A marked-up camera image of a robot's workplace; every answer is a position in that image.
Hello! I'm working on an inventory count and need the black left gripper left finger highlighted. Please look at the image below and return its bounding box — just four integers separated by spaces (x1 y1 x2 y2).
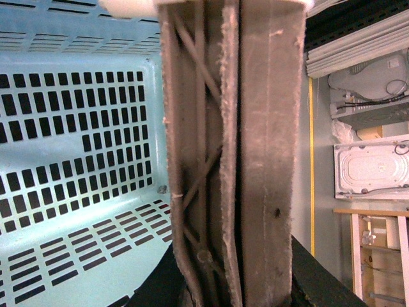
125 244 190 306

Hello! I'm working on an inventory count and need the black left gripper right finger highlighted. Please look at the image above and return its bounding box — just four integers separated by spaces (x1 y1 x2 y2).
291 237 366 307

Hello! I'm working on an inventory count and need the light green plastic basket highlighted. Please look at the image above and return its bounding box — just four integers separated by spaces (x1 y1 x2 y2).
1 1 171 306

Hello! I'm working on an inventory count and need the brown basket handle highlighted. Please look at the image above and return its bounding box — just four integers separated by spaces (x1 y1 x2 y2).
158 1 313 306

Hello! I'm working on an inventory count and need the white appliance back panel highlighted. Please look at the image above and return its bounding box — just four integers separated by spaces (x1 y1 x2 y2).
334 134 408 200

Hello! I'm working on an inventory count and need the white wooden shelf frame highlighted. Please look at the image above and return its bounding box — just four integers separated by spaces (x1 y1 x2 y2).
334 209 408 306

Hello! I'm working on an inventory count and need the grey appliance with cables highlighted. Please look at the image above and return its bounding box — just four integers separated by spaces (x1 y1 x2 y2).
328 50 408 130

